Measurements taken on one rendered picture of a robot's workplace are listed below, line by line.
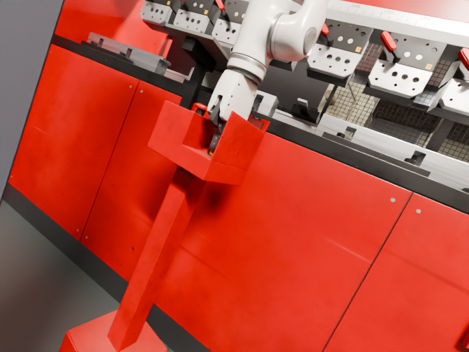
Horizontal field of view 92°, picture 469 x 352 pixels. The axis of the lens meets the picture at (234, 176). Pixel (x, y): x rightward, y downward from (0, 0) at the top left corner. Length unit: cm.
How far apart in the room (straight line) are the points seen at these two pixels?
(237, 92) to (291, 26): 15
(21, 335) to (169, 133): 74
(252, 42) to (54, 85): 108
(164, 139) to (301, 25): 36
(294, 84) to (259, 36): 97
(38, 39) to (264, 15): 40
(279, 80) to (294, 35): 101
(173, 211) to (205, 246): 26
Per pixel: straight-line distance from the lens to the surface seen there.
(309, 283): 75
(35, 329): 102
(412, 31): 96
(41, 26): 22
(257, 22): 53
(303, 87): 145
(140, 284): 69
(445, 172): 88
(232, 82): 49
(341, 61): 89
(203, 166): 46
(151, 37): 186
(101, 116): 112
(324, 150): 70
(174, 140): 53
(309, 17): 51
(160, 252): 62
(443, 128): 172
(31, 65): 22
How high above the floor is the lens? 75
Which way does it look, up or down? 7 degrees down
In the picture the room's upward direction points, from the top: 24 degrees clockwise
